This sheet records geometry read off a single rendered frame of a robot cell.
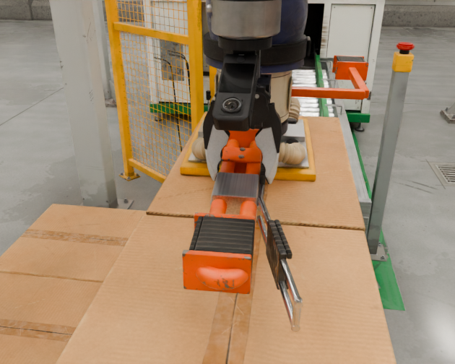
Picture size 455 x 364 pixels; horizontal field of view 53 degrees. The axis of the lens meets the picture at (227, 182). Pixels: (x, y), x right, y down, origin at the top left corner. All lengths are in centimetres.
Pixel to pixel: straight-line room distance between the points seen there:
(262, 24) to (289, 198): 41
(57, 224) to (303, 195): 98
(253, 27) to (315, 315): 38
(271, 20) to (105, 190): 213
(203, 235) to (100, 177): 211
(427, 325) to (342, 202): 129
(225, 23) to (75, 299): 92
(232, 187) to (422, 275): 184
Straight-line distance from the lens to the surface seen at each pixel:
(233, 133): 79
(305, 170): 97
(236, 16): 58
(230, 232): 51
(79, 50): 239
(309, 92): 110
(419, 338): 206
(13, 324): 130
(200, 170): 96
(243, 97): 56
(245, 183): 63
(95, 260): 144
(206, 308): 64
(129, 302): 66
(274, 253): 51
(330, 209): 87
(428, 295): 228
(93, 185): 264
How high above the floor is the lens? 137
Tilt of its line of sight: 27 degrees down
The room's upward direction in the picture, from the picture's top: straight up
